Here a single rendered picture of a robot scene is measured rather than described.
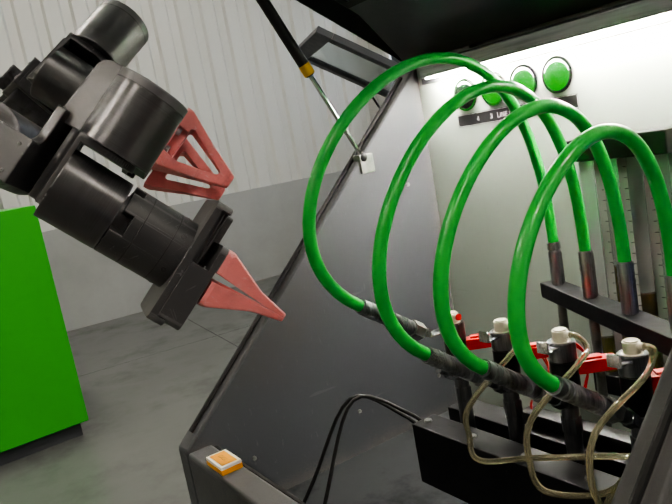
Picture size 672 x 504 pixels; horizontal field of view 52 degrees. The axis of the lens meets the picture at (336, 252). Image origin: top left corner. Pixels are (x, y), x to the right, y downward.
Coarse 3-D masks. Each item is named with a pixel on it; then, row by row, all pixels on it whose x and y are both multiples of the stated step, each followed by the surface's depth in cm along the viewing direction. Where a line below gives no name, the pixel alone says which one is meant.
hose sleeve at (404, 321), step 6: (366, 300) 76; (366, 306) 75; (372, 306) 76; (360, 312) 76; (366, 312) 75; (372, 312) 76; (378, 312) 76; (372, 318) 76; (378, 318) 76; (402, 318) 78; (402, 324) 78; (408, 324) 79; (414, 324) 79; (408, 330) 79; (414, 330) 79
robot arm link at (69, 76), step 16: (64, 48) 66; (80, 48) 67; (48, 64) 64; (64, 64) 64; (80, 64) 65; (96, 64) 68; (32, 80) 65; (48, 80) 64; (64, 80) 64; (80, 80) 65; (32, 96) 66; (48, 96) 65; (64, 96) 65
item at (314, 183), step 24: (384, 72) 76; (480, 72) 84; (360, 96) 74; (504, 96) 87; (336, 144) 73; (528, 144) 90; (312, 168) 72; (312, 192) 71; (312, 216) 71; (552, 216) 92; (312, 240) 71; (552, 240) 93; (312, 264) 72; (336, 288) 73
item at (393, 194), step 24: (456, 96) 71; (528, 96) 77; (432, 120) 70; (552, 120) 79; (408, 168) 68; (576, 192) 82; (384, 216) 67; (576, 216) 83; (384, 240) 66; (384, 264) 67; (384, 288) 67; (384, 312) 67; (408, 336) 69; (432, 360) 70; (456, 360) 72; (480, 384) 75
